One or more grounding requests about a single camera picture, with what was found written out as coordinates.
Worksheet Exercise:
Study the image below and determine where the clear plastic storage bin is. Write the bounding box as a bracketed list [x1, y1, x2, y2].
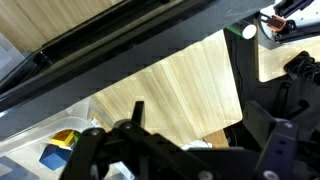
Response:
[0, 96, 135, 180]

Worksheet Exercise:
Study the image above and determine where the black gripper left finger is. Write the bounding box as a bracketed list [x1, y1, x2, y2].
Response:
[59, 100, 214, 180]

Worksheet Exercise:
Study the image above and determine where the blue block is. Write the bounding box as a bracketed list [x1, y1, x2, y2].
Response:
[38, 143, 73, 171]

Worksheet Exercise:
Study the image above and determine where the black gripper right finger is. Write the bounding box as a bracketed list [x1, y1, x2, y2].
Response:
[242, 100, 320, 180]

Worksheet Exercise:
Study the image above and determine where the yellow block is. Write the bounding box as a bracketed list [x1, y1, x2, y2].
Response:
[50, 128, 76, 148]

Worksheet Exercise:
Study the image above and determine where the black cable bundle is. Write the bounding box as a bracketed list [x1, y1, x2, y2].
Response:
[284, 50, 320, 85]

